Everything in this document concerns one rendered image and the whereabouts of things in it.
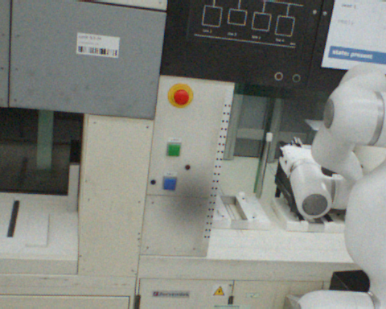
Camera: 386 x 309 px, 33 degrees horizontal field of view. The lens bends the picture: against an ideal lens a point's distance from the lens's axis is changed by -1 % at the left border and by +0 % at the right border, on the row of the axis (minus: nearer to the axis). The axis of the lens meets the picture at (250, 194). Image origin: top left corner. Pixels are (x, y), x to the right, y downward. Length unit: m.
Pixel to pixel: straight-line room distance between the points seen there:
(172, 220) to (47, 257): 0.36
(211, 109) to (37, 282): 0.69
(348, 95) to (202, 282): 0.97
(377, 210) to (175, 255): 0.87
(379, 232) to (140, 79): 0.78
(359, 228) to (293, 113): 1.65
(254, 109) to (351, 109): 1.62
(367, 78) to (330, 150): 0.25
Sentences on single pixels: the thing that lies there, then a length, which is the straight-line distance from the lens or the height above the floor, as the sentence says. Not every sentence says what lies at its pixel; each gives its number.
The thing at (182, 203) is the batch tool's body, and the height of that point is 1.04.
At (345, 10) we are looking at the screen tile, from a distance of 1.78.
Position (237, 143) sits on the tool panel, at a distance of 2.77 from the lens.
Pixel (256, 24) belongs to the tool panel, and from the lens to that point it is 1.71.
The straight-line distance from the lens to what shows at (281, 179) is 2.25.
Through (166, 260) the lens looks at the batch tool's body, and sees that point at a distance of 1.90.
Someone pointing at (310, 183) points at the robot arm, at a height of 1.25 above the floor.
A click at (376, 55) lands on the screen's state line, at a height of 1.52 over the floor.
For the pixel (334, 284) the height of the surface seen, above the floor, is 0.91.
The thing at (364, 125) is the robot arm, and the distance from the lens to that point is 1.14.
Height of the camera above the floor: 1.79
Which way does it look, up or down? 22 degrees down
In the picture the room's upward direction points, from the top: 10 degrees clockwise
